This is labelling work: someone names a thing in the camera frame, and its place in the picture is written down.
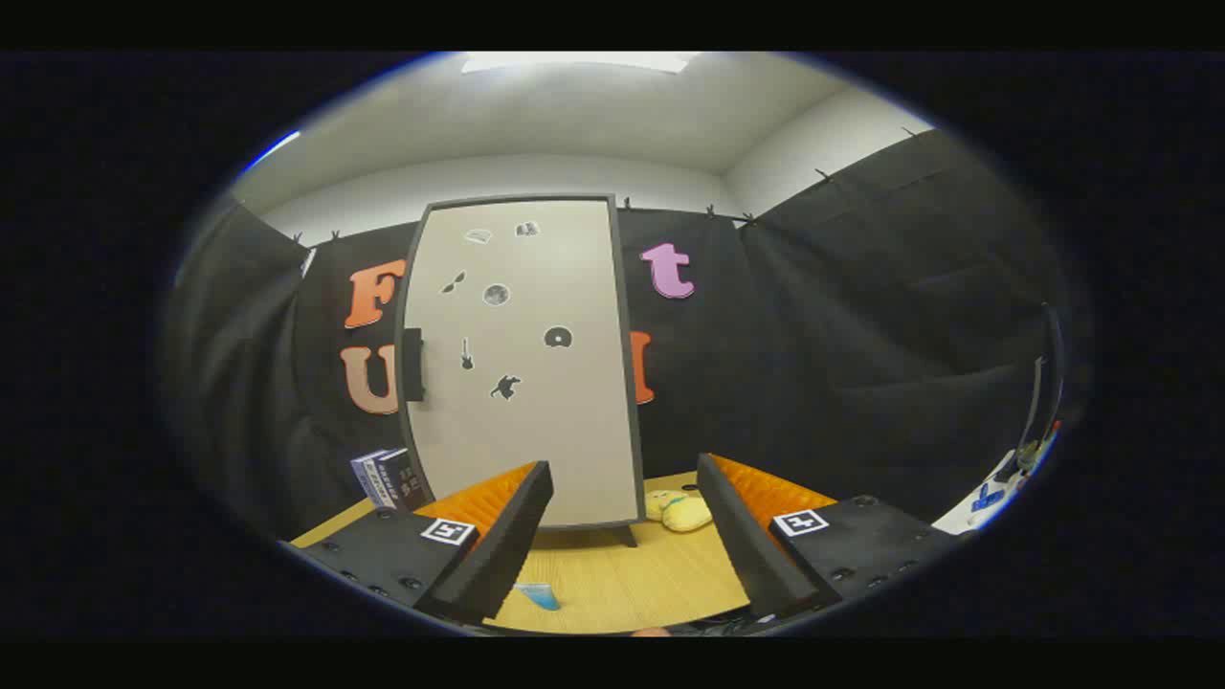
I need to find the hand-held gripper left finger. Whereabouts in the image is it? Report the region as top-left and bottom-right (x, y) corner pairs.
(287, 460), (555, 628)

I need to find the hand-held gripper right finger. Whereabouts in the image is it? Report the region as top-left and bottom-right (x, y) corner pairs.
(696, 453), (963, 621)

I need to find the beige cabinet door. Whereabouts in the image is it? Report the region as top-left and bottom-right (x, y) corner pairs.
(402, 199), (637, 527)

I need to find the yellow plush toy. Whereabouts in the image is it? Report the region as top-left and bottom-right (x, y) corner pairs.
(644, 488), (714, 534)

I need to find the dark blue book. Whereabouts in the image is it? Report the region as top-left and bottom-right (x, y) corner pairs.
(368, 448), (429, 511)

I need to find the grey cabinet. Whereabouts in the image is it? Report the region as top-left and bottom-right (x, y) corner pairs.
(395, 194), (647, 548)

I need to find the black backdrop cloth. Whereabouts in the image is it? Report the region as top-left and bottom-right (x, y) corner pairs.
(167, 129), (1063, 542)

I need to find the white side table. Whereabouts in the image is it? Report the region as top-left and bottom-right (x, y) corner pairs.
(933, 450), (1054, 535)

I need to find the dark upright stand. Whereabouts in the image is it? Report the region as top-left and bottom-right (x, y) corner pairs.
(1019, 301), (1068, 470)

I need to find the ceiling light panel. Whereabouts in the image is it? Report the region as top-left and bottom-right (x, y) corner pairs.
(461, 53), (692, 76)

